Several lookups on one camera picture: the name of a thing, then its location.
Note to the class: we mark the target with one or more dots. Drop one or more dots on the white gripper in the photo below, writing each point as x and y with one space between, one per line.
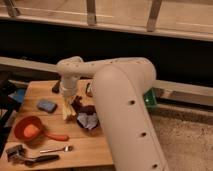
68 87

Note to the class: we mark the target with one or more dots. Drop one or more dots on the peeled yellow banana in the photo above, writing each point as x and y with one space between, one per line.
68 109

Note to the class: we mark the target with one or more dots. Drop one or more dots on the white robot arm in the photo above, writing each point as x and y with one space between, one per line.
118 86

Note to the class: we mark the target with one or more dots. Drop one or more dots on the green plastic tray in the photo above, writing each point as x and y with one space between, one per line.
150 98

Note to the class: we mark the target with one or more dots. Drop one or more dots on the bunch of red grapes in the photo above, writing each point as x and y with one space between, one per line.
77 103

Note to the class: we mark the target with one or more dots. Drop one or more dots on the black remote control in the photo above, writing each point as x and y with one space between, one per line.
55 88

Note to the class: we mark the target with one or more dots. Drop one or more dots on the brown small object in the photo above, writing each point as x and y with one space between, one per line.
88 90

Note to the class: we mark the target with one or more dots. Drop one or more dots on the blue sponge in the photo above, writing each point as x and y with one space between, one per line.
46 106

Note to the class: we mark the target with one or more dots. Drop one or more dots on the dark purple bowl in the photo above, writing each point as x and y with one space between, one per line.
89 109

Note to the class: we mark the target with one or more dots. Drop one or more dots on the crumpled grey cloth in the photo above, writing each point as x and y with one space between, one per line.
87 121

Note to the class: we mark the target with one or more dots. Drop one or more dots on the wooden table board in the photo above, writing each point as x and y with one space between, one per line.
89 147

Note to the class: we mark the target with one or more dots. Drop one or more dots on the silver metal spoon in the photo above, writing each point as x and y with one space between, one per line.
65 149

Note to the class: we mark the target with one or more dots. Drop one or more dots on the orange round fruit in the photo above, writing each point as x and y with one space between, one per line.
31 130

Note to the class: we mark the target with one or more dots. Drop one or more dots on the orange plastic bowl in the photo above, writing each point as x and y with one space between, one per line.
20 126

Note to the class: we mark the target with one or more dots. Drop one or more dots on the black handled kitchen tool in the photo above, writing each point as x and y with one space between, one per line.
40 159

